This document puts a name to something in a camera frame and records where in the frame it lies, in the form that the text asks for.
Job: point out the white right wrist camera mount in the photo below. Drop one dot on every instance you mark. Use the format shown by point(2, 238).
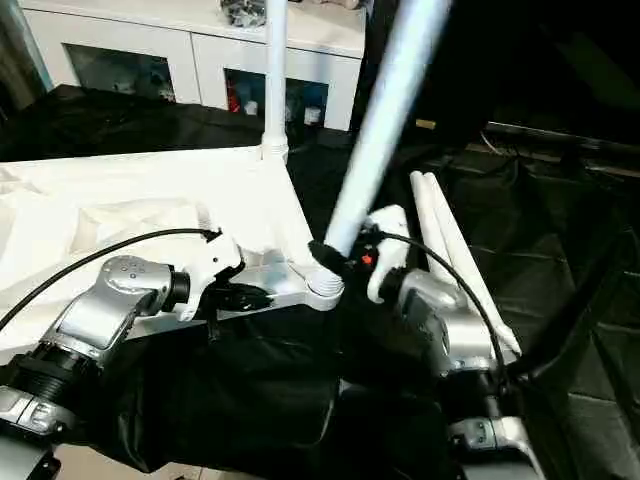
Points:
point(392, 225)

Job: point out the black speaker cabinet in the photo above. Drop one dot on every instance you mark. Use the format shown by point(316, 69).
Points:
point(475, 75)

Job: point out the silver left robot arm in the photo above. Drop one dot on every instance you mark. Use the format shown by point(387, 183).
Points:
point(95, 320)

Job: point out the small yellow label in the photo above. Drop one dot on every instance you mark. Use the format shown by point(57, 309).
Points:
point(425, 122)

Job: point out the white plastic table top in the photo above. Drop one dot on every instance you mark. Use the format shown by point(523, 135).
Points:
point(125, 180)

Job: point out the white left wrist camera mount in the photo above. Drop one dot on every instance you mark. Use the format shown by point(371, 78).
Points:
point(215, 265)

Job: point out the black plastic mat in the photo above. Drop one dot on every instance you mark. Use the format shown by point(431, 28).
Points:
point(550, 300)

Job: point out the dark bag of small parts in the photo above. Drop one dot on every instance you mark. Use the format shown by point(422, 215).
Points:
point(245, 11)

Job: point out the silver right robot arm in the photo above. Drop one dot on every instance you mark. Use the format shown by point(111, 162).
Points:
point(460, 340)

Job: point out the white sideboard cabinet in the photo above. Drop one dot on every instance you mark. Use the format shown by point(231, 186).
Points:
point(200, 45)

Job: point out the red bottle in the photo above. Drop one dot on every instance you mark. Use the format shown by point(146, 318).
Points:
point(232, 97)

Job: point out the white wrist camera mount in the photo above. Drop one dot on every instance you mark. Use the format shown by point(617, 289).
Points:
point(392, 225)
point(215, 265)

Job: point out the white jar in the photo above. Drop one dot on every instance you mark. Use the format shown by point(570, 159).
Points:
point(251, 106)
point(312, 114)

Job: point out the black metal rod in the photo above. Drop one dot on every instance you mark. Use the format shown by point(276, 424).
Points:
point(550, 132)

